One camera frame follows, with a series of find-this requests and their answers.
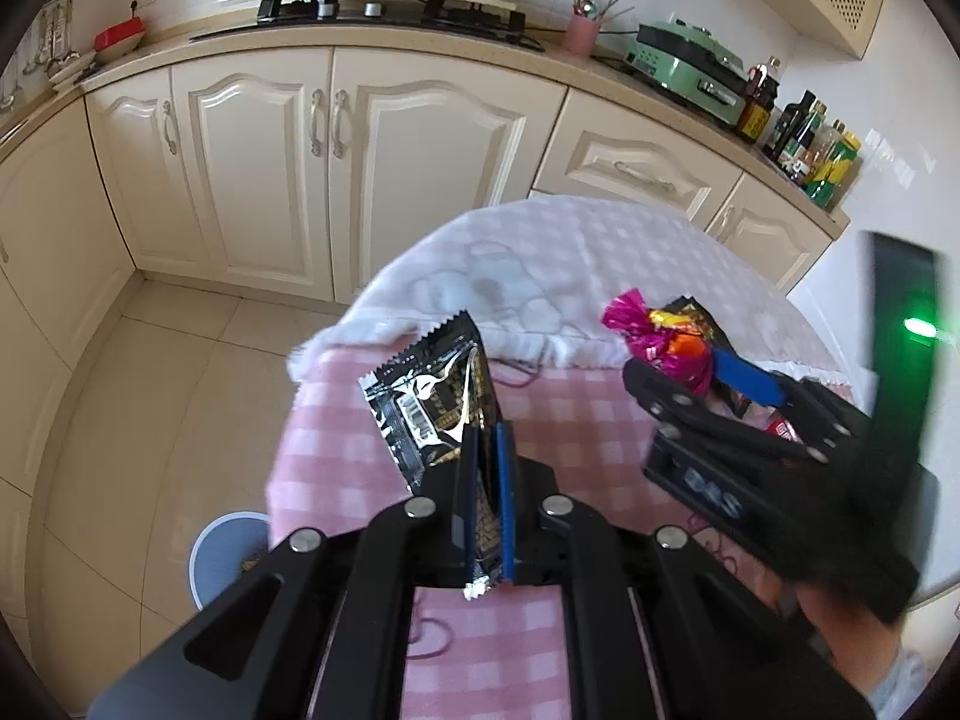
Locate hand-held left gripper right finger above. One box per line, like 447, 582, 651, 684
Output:
494, 422, 877, 720

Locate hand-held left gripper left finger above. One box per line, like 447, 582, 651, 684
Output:
90, 426, 482, 720

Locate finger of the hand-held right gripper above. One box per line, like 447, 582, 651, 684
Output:
622, 358, 785, 460
711, 349, 875, 460

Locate gold and white snack packet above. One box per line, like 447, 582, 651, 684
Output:
720, 382, 785, 428

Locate magenta candy wrapper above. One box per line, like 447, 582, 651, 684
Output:
601, 288, 715, 396

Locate black and gold snack packet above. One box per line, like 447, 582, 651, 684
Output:
359, 308, 506, 602

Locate person's right forearm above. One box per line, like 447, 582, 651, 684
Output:
855, 641, 935, 717

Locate blue trash bin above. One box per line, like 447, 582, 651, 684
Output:
187, 511, 272, 613

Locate person's right hand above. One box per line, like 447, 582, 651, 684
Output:
793, 586, 905, 700

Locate gold orange candy wrapper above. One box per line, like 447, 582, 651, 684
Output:
648, 307, 707, 362

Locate dark snack packet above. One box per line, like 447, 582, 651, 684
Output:
666, 298, 752, 380

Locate white checked cloth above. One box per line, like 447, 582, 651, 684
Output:
288, 194, 854, 392

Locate green and yellow bottle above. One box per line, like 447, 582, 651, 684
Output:
805, 130, 865, 212

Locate clear oil bottle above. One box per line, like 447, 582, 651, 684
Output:
795, 100, 846, 188

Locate brown sauce bottle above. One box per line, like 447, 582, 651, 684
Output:
734, 55, 782, 146

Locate green electric cooker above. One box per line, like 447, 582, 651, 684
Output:
625, 18, 752, 125

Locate pink utensil holder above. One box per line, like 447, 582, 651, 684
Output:
565, 0, 636, 59

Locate cream kitchen base cabinets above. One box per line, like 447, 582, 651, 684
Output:
0, 45, 854, 522

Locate black gas stove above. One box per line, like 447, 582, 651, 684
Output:
190, 0, 546, 54

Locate red bowl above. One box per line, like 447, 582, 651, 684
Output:
93, 18, 148, 65

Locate white bowl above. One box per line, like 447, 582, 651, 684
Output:
48, 52, 99, 88

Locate hanging kitchen utensils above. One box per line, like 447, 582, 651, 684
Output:
0, 0, 85, 115

